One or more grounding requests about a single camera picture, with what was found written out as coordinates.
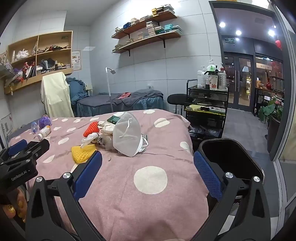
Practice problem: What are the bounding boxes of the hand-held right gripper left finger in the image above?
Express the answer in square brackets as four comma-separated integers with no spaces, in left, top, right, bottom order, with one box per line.
[25,151,109,241]

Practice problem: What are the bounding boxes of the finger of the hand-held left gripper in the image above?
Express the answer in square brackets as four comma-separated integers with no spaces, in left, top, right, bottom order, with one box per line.
[14,139,50,167]
[0,139,28,165]

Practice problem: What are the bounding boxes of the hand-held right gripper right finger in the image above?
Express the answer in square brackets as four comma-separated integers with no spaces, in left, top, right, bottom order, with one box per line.
[190,151,271,241]

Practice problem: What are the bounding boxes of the yellow foam fruit net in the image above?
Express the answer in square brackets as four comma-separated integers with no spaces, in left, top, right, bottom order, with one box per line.
[71,144,97,164]

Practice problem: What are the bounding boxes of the black trash bin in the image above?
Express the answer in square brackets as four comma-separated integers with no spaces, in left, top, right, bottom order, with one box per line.
[198,138,265,210]

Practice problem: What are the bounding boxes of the red foam fruit net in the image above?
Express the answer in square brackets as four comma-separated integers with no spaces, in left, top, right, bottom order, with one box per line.
[83,122,100,138]

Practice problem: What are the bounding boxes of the cream paper bag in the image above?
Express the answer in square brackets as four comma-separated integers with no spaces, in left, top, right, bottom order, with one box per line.
[99,122,116,139]

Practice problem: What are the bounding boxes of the white face mask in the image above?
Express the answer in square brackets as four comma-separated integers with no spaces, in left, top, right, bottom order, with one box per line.
[112,111,149,157]

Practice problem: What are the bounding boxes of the person's left hand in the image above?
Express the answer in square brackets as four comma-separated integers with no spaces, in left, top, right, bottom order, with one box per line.
[0,186,28,224]

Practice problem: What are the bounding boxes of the white pill bottle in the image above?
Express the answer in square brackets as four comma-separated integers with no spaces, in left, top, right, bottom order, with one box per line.
[36,126,52,140]

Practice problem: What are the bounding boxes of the cream towel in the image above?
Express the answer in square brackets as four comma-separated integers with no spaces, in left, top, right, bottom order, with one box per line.
[41,72,74,118]

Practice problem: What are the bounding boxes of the pink polka-dot blanket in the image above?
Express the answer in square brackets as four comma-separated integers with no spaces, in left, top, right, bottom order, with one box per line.
[8,108,210,241]

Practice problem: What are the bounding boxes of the blue cloth pile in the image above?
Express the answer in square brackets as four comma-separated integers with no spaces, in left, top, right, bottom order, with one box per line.
[66,77,89,105]

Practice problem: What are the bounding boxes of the black mesh cart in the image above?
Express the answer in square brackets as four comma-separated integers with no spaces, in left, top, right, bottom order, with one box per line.
[184,79,229,139]

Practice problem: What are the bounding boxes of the black round stool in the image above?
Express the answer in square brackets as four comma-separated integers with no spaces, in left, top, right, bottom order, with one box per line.
[167,94,188,114]

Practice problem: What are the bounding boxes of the white floor lamp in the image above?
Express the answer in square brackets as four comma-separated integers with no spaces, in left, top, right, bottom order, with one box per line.
[106,67,116,112]

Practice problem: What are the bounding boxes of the grey massage bed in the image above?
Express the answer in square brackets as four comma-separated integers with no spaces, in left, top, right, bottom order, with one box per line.
[72,89,164,117]

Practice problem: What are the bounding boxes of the potted green plant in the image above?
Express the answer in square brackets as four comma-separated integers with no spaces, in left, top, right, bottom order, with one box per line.
[258,96,285,153]

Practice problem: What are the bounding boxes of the bottles on cart top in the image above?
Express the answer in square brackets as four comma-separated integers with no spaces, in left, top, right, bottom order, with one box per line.
[197,65,207,88]

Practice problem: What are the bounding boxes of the dark display table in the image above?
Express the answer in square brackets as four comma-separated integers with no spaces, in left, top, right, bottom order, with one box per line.
[254,87,285,116]

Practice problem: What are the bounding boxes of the glass double door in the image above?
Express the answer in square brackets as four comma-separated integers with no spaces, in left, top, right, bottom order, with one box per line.
[223,54,253,112]

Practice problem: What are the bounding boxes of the wooden cubby shelf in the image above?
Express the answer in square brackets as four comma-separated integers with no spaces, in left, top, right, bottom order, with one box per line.
[3,31,73,95]

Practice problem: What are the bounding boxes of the stacks of books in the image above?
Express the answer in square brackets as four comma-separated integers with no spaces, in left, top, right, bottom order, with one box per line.
[115,3,175,33]

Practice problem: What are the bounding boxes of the wall poster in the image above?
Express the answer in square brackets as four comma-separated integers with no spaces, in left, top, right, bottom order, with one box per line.
[71,50,82,71]

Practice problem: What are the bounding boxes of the wall shelves with books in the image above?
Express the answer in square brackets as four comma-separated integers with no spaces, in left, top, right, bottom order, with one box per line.
[113,20,182,50]

